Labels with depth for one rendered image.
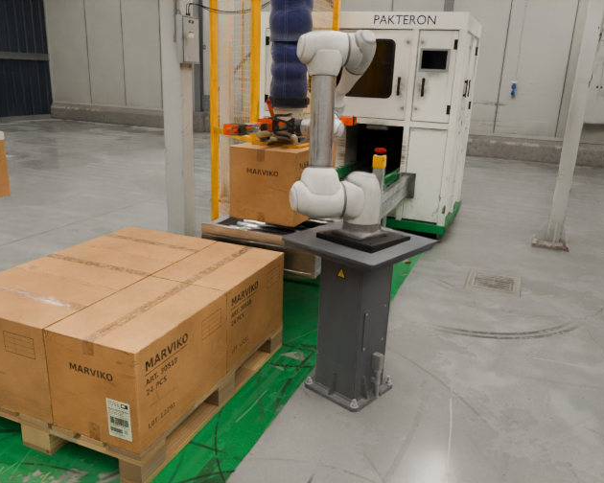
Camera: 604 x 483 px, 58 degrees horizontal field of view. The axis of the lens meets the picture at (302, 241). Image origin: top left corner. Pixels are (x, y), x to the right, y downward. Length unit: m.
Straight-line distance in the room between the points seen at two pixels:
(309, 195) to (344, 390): 0.93
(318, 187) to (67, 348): 1.12
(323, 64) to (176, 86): 1.84
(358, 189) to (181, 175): 1.96
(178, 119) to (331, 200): 1.93
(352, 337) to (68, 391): 1.16
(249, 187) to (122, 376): 1.40
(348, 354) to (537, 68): 9.36
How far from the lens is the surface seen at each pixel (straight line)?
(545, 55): 11.36
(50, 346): 2.16
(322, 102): 2.29
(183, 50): 3.88
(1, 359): 2.40
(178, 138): 3.98
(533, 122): 11.38
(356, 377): 2.54
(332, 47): 2.30
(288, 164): 2.87
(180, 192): 4.04
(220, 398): 2.53
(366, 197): 2.32
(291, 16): 3.07
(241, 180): 3.02
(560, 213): 5.49
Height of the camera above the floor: 1.45
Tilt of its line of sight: 17 degrees down
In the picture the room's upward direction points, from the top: 2 degrees clockwise
